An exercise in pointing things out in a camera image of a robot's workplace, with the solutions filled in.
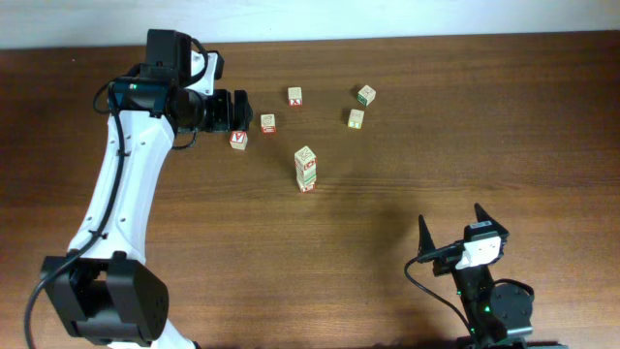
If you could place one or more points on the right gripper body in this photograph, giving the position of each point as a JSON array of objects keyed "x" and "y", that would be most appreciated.
[{"x": 446, "y": 262}]

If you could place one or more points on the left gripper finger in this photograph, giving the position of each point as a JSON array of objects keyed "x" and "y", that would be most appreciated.
[
  {"x": 242, "y": 122},
  {"x": 242, "y": 107}
]

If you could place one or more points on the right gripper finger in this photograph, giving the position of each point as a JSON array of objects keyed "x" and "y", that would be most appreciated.
[
  {"x": 425, "y": 242},
  {"x": 482, "y": 216}
]

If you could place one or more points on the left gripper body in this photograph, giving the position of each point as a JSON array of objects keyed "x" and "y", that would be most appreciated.
[{"x": 217, "y": 111}]

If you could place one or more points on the red bottom picture block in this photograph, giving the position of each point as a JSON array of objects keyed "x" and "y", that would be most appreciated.
[{"x": 305, "y": 159}]

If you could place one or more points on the red letter I block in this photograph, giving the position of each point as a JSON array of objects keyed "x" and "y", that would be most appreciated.
[{"x": 306, "y": 172}]

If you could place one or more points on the butterfly picture block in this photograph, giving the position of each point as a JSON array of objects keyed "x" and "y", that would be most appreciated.
[{"x": 303, "y": 188}]

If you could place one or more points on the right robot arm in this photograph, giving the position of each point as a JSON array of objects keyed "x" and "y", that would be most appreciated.
[{"x": 496, "y": 313}]

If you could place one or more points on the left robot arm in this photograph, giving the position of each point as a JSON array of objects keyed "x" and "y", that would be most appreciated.
[{"x": 101, "y": 289}]

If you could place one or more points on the red letter A block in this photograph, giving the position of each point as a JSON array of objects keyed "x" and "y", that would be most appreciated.
[{"x": 239, "y": 140}]

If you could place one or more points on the snail picture block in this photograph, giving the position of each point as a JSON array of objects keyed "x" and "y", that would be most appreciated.
[{"x": 268, "y": 124}]

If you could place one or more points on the top red X block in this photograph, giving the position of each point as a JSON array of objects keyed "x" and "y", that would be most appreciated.
[{"x": 295, "y": 96}]

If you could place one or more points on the yellow bottom number block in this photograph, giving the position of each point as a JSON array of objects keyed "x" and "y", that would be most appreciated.
[{"x": 355, "y": 119}]

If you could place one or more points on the green side picture block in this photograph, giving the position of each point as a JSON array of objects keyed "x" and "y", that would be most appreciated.
[{"x": 366, "y": 95}]

